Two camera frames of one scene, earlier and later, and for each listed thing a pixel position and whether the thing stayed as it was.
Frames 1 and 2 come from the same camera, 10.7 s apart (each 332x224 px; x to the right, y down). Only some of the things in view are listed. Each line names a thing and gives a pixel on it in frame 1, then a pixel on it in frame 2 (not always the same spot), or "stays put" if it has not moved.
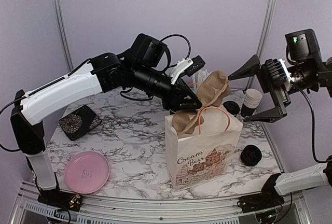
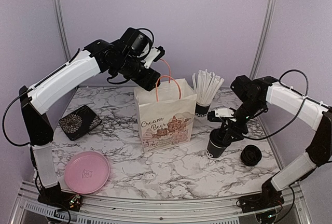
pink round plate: (87, 172) stays put
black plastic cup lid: (232, 107) → (216, 137)
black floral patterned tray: (80, 121) stays put
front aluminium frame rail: (102, 209) stays put
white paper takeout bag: (205, 153) → (166, 114)
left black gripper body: (170, 101) → (146, 81)
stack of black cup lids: (250, 155) stays put
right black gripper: (271, 80) → (242, 127)
